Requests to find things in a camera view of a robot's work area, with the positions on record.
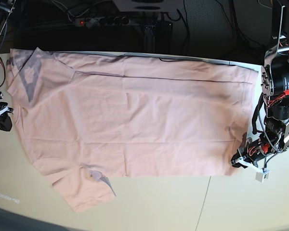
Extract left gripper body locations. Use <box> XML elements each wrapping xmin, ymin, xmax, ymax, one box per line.
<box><xmin>238</xmin><ymin>131</ymin><xmax>289</xmax><ymax>166</ymax></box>

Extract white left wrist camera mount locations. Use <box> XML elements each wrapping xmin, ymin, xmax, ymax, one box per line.
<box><xmin>238</xmin><ymin>157</ymin><xmax>270</xmax><ymax>183</ymax></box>

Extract pink T-shirt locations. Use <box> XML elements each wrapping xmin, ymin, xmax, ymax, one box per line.
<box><xmin>7</xmin><ymin>48</ymin><xmax>258</xmax><ymax>212</ymax></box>

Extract white table label sticker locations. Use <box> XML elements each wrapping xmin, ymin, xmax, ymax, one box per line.
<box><xmin>0</xmin><ymin>193</ymin><xmax>20</xmax><ymax>204</ymax></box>

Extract black power strip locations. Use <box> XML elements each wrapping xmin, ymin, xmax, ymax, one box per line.
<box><xmin>73</xmin><ymin>16</ymin><xmax>131</xmax><ymax>28</ymax></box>

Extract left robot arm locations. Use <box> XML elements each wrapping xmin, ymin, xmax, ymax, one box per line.
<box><xmin>231</xmin><ymin>0</ymin><xmax>289</xmax><ymax>173</ymax></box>

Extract aluminium frame post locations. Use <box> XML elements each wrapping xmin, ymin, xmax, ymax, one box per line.
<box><xmin>144</xmin><ymin>26</ymin><xmax>154</xmax><ymax>53</ymax></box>

